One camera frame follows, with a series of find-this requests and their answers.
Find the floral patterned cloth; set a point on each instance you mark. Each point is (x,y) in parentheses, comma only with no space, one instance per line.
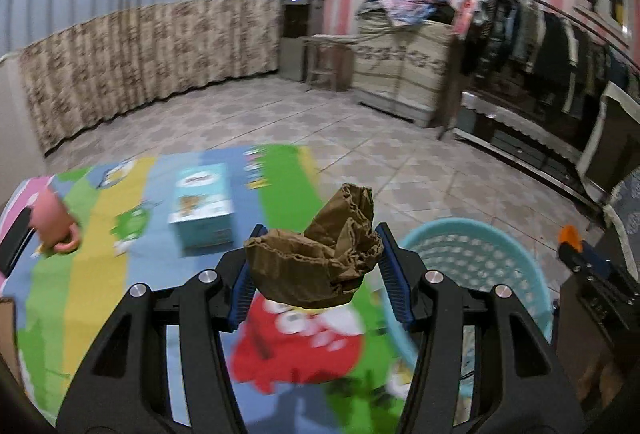
(625,209)

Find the blue and floral curtain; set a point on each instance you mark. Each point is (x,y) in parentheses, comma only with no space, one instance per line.
(150,39)

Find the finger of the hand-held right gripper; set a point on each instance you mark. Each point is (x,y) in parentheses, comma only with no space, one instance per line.
(592,261)

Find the brown cardboard box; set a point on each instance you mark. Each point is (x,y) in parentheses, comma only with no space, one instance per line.
(7,339)

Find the light blue tissue box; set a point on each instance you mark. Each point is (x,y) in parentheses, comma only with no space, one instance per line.
(200,206)

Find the brown paper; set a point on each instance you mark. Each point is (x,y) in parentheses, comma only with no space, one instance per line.
(310,264)

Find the teal plastic mesh basket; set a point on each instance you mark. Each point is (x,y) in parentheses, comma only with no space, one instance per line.
(475,264)

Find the dark smartphone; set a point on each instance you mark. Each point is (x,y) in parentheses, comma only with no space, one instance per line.
(15,239)

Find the pink cup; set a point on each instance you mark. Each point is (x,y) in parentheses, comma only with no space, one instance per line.
(50,219)

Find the colourful cartoon play mat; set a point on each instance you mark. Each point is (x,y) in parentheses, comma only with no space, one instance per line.
(90,239)

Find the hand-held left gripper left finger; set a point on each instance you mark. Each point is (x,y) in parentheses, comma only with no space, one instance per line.
(244,286)

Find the row of hanging clothes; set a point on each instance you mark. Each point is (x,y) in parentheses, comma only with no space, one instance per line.
(545,44)

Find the white framed chair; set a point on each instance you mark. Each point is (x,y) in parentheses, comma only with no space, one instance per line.
(600,134)

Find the wooden stool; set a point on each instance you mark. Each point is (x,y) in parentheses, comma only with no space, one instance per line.
(330,62)

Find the orange peel piece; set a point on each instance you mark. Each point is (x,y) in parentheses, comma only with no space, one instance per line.
(570,236)

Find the cloth covered cabinet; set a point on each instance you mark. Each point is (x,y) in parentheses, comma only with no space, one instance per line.
(400,69)

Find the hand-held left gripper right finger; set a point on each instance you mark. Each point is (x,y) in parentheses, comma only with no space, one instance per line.
(396,286)

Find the pink hanging bag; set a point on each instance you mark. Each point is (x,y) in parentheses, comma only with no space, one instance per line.
(464,9)

